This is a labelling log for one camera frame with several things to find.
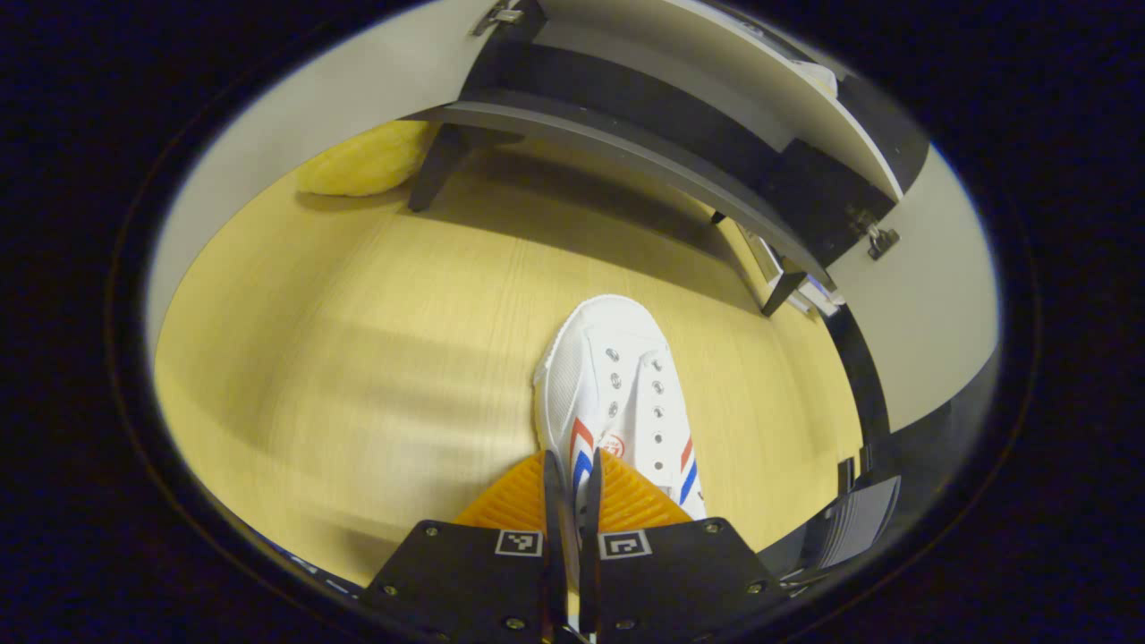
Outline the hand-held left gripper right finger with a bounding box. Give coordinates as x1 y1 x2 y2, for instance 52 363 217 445
578 447 790 644

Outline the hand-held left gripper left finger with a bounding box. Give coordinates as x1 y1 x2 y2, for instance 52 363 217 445
360 450 575 644

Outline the white shoe cabinet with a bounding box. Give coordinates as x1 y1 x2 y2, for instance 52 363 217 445
403 0 931 318

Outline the white cardboard box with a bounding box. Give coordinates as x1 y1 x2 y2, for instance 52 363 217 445
742 224 842 318

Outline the yellow plush toy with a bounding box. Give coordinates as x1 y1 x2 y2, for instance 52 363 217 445
295 120 441 199

